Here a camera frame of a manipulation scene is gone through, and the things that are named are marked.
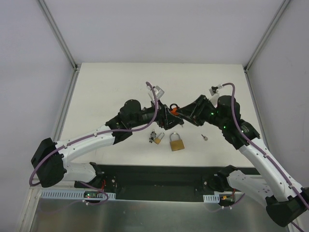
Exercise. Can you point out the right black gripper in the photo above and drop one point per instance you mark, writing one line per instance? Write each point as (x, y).
(196, 112)

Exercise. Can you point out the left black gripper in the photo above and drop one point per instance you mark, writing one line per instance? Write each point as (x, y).
(163, 115)

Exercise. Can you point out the orange padlock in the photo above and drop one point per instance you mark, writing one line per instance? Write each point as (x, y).
(173, 108)

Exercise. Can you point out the large brass padlock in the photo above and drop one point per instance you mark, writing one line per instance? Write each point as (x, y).
(175, 141)

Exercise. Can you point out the small brass padlock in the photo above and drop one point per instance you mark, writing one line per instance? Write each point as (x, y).
(158, 138)

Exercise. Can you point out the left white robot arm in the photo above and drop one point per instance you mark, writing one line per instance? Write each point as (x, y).
(53, 161)

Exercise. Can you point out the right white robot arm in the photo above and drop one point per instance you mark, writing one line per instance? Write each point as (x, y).
(283, 197)

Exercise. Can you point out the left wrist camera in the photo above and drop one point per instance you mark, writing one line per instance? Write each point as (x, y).
(159, 92)

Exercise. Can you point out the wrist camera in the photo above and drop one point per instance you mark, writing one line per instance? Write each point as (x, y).
(159, 92)
(214, 89)

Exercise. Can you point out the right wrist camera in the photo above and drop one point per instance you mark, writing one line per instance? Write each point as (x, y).
(214, 89)

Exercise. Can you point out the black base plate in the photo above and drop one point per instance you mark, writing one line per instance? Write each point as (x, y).
(161, 183)

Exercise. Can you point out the right white cable duct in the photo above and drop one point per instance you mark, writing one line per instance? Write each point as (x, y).
(215, 198)

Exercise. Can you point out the white cable duct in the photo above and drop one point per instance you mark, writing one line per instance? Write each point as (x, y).
(72, 195)
(215, 198)

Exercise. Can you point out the right aluminium frame post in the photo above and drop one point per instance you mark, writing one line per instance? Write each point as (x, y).
(266, 35)

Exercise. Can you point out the aluminium frame post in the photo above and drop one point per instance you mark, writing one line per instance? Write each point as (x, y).
(57, 33)
(266, 35)

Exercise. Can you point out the left white cable duct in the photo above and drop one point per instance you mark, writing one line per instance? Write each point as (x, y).
(72, 195)

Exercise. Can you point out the left aluminium frame post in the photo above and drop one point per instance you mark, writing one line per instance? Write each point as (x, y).
(57, 33)

